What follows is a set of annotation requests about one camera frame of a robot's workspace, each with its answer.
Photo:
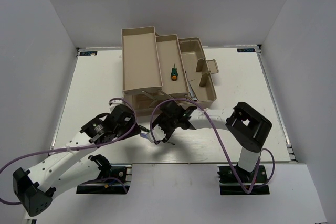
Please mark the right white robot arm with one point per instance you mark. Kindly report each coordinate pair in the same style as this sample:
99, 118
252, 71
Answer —
248, 127

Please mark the beige plastic toolbox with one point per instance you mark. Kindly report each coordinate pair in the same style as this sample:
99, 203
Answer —
147, 61

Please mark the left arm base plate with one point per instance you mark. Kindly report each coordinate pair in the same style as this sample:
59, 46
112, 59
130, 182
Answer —
118, 182

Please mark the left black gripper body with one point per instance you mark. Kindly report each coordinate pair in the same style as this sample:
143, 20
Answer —
122, 129

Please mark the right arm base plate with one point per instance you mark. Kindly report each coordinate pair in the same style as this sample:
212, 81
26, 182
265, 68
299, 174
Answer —
229, 185

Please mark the black precision screwdriver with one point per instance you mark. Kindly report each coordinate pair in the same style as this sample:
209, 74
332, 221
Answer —
142, 128

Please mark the green orange stubby screwdriver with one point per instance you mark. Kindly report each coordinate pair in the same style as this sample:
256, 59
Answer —
174, 73

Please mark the long silver wrench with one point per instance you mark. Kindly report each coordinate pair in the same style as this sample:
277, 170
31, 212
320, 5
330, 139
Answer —
192, 93

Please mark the blue handled screwdriver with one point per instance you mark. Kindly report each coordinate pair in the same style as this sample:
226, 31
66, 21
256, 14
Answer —
143, 135

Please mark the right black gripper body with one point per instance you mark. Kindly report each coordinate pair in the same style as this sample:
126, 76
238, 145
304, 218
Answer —
169, 125

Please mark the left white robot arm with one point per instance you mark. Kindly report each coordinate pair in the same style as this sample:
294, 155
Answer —
39, 185

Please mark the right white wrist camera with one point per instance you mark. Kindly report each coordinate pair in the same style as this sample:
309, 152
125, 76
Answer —
156, 135

